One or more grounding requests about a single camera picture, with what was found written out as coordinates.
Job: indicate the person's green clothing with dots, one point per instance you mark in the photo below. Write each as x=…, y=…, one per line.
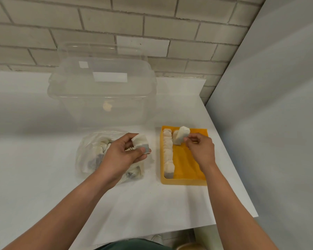
x=130, y=244

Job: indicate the person's right thumb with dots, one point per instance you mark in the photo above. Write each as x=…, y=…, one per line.
x=190, y=145

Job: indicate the person's left hand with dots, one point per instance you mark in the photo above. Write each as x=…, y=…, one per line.
x=116, y=158

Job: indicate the row of tea bags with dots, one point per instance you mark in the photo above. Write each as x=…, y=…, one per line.
x=168, y=153

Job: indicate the large clear plastic container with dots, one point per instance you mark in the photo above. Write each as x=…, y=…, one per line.
x=101, y=88

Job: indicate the person's right forearm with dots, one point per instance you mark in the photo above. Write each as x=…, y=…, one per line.
x=234, y=208

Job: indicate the clear plastic bag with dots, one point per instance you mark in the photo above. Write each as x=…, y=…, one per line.
x=90, y=153

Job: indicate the person's right hand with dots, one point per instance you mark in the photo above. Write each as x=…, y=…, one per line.
x=203, y=152

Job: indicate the person's left forearm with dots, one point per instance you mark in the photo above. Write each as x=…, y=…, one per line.
x=67, y=208

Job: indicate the pile of bagged tea bags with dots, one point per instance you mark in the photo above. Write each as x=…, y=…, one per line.
x=100, y=150

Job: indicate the person's left thumb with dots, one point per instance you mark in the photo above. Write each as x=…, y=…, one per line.
x=138, y=153

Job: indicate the yellow plastic tray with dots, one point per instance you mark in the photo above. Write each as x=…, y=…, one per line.
x=185, y=164

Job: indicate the white tea bag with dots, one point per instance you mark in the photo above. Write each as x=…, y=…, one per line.
x=175, y=135
x=107, y=106
x=141, y=141
x=181, y=134

